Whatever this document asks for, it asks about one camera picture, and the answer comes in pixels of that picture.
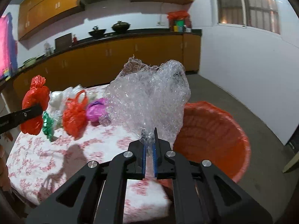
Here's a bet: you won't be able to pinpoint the crumpled clear plastic wrap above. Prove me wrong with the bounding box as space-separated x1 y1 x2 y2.
50 111 63 130

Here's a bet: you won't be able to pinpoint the open black wok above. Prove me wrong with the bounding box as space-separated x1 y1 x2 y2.
88 26 107 38

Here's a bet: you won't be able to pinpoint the green and white pot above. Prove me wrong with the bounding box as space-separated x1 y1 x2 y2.
23 57 38 68

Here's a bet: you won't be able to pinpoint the knotted red plastic bag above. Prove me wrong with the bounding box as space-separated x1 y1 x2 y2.
21 75 50 135

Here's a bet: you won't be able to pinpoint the yellow lower kitchen cabinets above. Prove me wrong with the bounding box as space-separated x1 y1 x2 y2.
13 29 202 103

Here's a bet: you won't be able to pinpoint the green foil wrapper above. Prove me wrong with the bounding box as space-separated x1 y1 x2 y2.
42 111 55 141

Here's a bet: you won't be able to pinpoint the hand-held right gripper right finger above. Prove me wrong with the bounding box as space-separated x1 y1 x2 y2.
151 128 267 224

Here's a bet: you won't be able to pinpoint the barred window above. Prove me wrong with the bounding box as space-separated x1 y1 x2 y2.
215 0 281 34

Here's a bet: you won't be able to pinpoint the clear jar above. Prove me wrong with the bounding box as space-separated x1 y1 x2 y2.
44 42 55 56

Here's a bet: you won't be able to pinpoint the orange plastic basin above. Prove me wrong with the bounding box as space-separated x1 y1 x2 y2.
161 101 251 192

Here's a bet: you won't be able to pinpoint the white plastic bag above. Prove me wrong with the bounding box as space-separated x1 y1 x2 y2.
48 86 82 112

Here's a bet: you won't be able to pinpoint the red bag on rack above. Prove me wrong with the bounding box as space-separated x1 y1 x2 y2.
167 10 189 21

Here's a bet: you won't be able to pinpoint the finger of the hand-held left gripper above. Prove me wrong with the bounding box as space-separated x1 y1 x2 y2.
0 104 45 134

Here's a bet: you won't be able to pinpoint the purple plastic bag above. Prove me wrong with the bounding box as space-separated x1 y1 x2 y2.
86 98 109 127

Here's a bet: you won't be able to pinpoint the pink curtain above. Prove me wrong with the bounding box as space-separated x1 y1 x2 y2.
0 13 19 80

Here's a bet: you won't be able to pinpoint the red floral tablecloth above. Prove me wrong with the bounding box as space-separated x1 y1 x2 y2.
6 84 172 224

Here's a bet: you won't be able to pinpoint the dark cutting board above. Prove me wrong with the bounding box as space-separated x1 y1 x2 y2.
55 33 72 49

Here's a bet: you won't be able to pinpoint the red plastic bag with handles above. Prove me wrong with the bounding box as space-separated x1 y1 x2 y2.
63 90 89 138

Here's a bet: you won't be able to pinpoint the black wok with lid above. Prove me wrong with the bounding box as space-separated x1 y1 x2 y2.
111 21 131 32

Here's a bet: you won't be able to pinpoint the long yellow wall cabinet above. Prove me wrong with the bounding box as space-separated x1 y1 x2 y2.
18 0 85 41

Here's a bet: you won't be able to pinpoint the clear bubble wrap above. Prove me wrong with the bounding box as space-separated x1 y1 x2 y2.
99 55 191 150

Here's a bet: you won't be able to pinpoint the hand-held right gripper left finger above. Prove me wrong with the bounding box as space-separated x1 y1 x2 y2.
25 131 150 224

